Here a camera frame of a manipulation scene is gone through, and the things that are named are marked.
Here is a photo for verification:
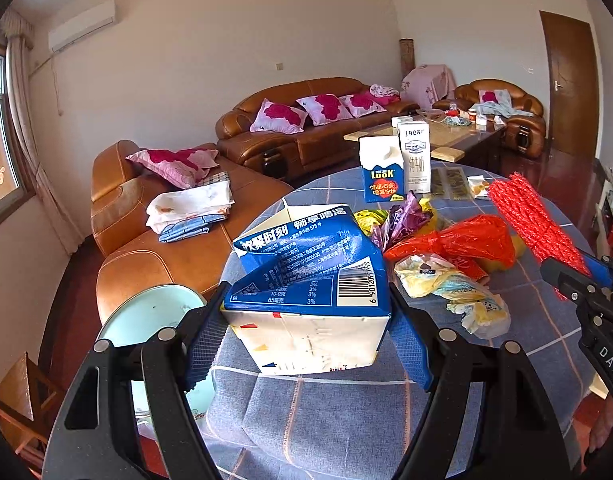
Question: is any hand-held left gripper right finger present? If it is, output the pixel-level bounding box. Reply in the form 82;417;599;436
386;282;574;480

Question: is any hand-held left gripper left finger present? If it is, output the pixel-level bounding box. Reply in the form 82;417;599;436
44;280;233;480

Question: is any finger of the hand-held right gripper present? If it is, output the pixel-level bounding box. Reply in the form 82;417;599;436
580;252;613;306
540;256;609;328

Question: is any light blue cartoon bin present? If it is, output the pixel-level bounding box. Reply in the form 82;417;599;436
95;284;217;426

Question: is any red mesh net bundle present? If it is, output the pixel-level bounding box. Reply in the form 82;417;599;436
487;171;594;303

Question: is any crushed blue white carton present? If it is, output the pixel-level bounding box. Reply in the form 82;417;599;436
221;200;393;377

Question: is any red plastic bag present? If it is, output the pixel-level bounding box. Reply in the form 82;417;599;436
383;214;518;273

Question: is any purple wrapper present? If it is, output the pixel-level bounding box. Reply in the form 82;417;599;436
371;191;432;253

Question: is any white yellow plastic wrapper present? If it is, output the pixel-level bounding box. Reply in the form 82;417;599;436
393;254;512;340

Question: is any white cabinet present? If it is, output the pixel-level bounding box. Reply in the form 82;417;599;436
592;159;613;261

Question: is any blue plaid tablecloth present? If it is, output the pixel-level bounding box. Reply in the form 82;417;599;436
51;162;594;480

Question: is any orange leather chaise sofa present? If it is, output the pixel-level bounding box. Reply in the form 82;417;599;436
90;140;294;328

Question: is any blue striped folded cloth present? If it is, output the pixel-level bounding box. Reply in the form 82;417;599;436
158;214;224;244

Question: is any small white orange packet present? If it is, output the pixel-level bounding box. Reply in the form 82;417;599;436
466;175;495;200

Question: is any yellow crumpled wrapper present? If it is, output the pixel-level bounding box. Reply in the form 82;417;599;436
353;198;439;238

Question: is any white folded cloth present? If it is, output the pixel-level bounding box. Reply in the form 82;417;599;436
145;180;236;233

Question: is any clear patterned snack packet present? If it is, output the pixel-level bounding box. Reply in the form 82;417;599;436
429;168;450;197
448;169;470;202

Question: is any brown leather armchair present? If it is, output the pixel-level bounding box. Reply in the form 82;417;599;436
433;79;547;158

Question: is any blue white gable carton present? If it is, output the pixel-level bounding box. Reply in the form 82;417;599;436
359;135;407;204

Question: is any wooden coffee table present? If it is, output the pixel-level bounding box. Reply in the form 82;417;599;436
343;110;509;176

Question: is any large pink floral pillow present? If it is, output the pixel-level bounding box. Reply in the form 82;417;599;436
125;142;221;190

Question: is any light blue cloth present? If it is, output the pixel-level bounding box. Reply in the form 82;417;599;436
473;101;529;121

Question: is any white milk carton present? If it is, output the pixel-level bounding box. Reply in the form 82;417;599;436
397;121;432;196

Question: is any brown wooden door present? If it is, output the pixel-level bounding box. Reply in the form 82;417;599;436
539;10;601;156

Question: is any wooden chair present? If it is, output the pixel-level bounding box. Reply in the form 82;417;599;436
0;352;67;476

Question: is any pink floral cushion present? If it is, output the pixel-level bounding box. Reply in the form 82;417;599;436
250;99;308;135
296;93;346;127
339;93;387;118
479;89;512;107

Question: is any brown leather long sofa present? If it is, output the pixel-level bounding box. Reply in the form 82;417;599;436
215;77;421;181

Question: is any pink floral cover cloth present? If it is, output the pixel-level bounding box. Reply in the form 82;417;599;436
400;64;458;106

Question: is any pink crumpled cloth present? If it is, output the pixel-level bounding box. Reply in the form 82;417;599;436
369;84;402;106

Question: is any tall woven column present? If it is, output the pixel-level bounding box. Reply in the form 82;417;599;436
399;37;417;81

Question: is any beige curtain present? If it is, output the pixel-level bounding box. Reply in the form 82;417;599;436
0;10;82;243

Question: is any window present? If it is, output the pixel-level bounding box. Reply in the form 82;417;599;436
0;40;36;235

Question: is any white air conditioner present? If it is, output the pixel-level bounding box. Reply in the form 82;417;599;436
47;0;117;53

